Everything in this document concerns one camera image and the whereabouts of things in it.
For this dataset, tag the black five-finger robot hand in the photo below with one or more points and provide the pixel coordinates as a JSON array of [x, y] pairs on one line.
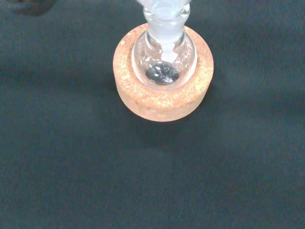
[[28, 7]]

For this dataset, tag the clear glass round-bottom flask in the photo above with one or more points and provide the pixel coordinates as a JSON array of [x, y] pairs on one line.
[[164, 64]]

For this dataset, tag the black bench cloth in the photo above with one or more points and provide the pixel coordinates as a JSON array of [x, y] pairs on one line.
[[71, 155]]

